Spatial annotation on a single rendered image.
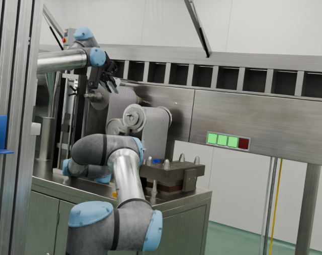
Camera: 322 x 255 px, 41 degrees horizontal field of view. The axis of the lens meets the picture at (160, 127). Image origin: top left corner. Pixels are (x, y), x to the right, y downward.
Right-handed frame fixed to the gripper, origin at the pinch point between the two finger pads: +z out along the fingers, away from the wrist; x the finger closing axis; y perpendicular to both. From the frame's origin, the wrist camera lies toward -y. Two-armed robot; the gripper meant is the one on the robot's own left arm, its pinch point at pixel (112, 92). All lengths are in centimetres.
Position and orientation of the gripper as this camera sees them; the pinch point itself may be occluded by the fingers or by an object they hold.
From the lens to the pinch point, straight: 207.7
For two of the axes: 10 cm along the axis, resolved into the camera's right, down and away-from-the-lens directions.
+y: 4.3, -7.5, 4.9
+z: 3.4, 6.4, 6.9
